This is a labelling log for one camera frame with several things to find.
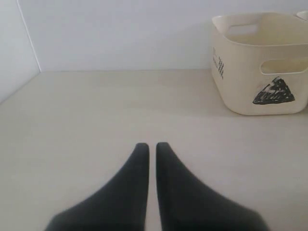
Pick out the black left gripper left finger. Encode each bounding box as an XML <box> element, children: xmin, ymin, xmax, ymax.
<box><xmin>46</xmin><ymin>143</ymin><xmax>149</xmax><ymax>231</ymax></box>

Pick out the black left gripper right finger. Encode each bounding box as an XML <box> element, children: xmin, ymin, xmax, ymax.
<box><xmin>156</xmin><ymin>142</ymin><xmax>269</xmax><ymax>231</ymax></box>

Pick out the cream bin triangle mark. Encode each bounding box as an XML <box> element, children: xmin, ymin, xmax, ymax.
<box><xmin>212</xmin><ymin>13</ymin><xmax>308</xmax><ymax>115</ymax></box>

